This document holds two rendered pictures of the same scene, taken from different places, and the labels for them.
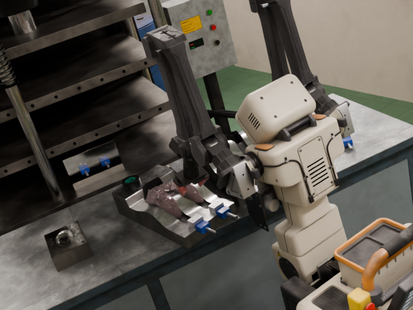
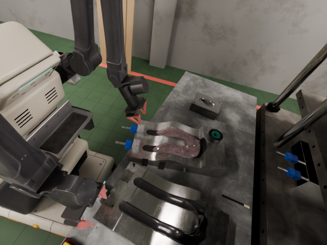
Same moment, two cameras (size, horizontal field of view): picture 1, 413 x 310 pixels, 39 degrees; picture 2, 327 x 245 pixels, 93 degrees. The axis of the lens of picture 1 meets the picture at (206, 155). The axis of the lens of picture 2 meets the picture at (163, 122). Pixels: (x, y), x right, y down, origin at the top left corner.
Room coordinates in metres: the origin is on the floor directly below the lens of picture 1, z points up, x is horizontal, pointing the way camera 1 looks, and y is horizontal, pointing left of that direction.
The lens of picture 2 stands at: (2.26, -0.30, 1.58)
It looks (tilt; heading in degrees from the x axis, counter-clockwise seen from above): 48 degrees down; 121
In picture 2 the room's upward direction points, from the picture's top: 13 degrees clockwise
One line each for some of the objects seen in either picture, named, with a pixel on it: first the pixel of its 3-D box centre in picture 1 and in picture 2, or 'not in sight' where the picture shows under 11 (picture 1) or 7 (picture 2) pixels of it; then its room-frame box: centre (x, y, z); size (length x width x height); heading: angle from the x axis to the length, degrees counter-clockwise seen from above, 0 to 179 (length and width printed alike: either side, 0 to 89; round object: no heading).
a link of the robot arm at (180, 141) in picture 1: (176, 95); (113, 21); (1.80, 0.04, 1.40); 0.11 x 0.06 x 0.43; 117
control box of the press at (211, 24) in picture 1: (222, 125); not in sight; (3.01, -0.13, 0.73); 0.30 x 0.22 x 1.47; 106
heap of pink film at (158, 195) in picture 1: (170, 193); (178, 141); (2.09, 0.19, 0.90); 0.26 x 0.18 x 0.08; 34
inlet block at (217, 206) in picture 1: (225, 213); (127, 144); (1.90, -0.01, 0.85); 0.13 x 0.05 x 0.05; 34
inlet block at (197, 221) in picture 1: (204, 227); (132, 129); (1.84, 0.08, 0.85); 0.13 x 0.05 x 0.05; 34
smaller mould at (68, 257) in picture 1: (68, 245); (205, 105); (2.03, 0.64, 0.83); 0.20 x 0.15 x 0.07; 16
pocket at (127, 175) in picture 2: not in sight; (126, 177); (2.04, -0.13, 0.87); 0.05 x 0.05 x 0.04; 16
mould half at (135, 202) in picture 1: (171, 202); (177, 144); (2.09, 0.19, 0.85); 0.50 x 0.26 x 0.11; 34
